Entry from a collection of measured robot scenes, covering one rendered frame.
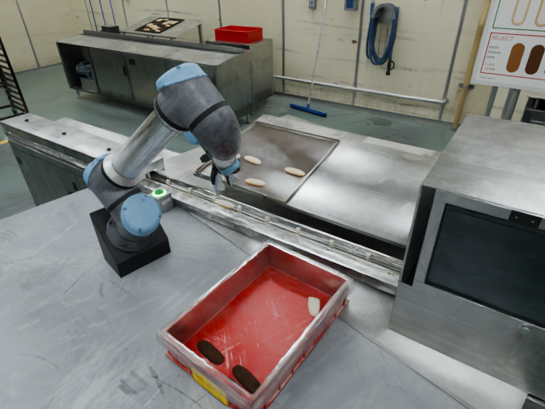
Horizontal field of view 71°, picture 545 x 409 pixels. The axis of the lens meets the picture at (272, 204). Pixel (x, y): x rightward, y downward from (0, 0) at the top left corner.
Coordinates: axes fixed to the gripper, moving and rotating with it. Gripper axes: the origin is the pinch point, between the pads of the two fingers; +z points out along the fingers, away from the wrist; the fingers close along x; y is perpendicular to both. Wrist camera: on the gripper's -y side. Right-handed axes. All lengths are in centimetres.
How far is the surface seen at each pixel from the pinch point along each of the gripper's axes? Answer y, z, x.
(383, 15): -73, -22, 362
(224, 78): -184, 28, 211
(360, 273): 65, 7, -8
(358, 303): 69, 11, -17
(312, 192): 30.9, 2.4, 20.8
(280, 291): 46, 10, -26
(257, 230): 23.6, 6.7, -8.0
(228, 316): 39, 10, -44
